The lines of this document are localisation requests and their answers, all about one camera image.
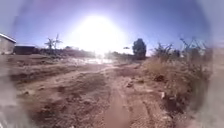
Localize dark green tree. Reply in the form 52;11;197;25
132;38;148;61

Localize brown dirt track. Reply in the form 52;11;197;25
6;54;201;128

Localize distant row of bushes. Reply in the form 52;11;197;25
37;46;134;62

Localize dry grass verge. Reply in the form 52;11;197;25
139;54;214;111

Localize bare thin tree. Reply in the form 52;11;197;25
44;33;64;52

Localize dry bare bushes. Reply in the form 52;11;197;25
151;37;214;64

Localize dark low building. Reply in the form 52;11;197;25
13;44;38;56

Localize pale building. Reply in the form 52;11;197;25
0;32;17;56

